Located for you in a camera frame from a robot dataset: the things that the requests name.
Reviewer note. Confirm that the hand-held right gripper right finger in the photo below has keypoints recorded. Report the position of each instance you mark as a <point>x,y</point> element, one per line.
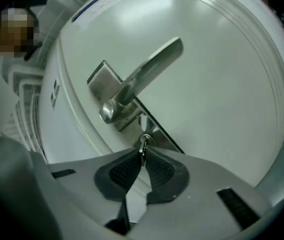
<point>197,199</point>

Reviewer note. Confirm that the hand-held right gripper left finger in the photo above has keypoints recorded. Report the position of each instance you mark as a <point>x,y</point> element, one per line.
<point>82,184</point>

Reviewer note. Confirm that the silver key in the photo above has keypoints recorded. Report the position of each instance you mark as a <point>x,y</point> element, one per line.
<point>144,146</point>

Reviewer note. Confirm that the white door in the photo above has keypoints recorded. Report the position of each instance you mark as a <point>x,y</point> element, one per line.
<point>207,84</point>

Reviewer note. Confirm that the blue sign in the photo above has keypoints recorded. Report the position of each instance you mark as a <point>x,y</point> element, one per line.
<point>75,18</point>

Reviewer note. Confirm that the person's head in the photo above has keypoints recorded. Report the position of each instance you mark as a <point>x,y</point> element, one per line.
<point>12,34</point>

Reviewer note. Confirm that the white wall switch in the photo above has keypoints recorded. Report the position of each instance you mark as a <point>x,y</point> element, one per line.
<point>54,99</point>
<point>56,84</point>

